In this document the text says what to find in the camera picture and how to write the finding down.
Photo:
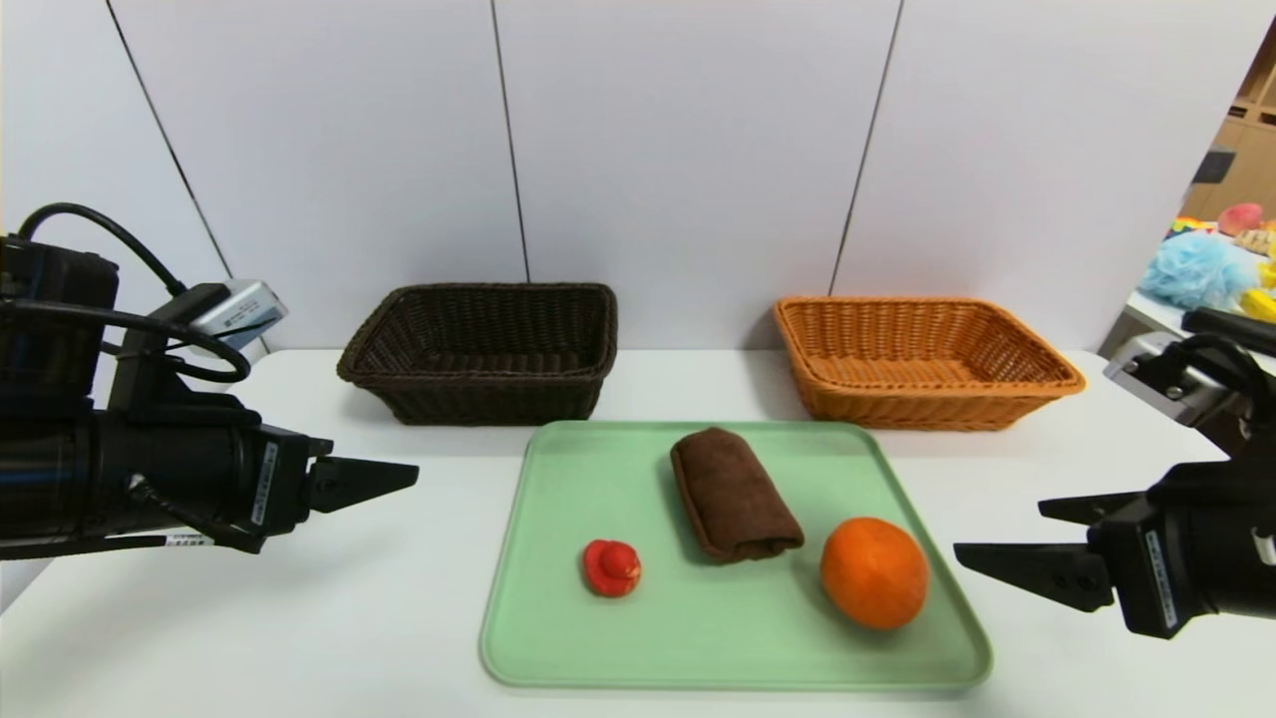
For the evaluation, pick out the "white side table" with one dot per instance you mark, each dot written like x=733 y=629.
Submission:
x=1151 y=317

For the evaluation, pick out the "yellow toy item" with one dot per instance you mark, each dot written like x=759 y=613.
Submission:
x=1264 y=299

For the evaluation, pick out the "blue mesh bath loofah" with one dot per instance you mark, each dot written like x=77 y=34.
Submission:
x=1191 y=271

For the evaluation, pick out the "pink peach toy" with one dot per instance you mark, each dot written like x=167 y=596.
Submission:
x=1241 y=218

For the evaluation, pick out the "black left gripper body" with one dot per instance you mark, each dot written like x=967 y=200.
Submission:
x=275 y=486

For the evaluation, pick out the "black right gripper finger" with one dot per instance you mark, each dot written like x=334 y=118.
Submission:
x=1047 y=570
x=1092 y=509

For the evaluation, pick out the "red rubber duck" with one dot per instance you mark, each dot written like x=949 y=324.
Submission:
x=610 y=569

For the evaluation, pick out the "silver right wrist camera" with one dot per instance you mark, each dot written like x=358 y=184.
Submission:
x=1161 y=384

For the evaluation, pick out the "wooden shelf cabinet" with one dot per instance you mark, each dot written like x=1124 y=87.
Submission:
x=1246 y=150

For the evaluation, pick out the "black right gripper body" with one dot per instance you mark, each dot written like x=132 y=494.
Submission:
x=1148 y=571

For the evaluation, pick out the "dark brown wicker basket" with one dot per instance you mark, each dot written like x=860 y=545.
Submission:
x=478 y=394

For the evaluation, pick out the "orange fruit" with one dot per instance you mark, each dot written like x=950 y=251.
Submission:
x=874 y=573

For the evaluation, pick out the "black oblong object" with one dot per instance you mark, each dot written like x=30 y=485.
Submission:
x=1236 y=327

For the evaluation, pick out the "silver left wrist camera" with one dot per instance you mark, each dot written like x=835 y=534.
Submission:
x=239 y=311

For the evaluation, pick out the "orange wicker basket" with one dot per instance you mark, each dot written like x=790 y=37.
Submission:
x=897 y=399

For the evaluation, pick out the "brown towel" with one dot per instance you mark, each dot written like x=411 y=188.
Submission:
x=735 y=494

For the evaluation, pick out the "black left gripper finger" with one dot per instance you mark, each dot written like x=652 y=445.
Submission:
x=359 y=482

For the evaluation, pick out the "light green plastic tray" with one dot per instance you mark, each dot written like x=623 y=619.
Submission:
x=728 y=628

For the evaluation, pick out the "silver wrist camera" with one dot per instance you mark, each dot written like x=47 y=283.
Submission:
x=1161 y=384
x=239 y=311

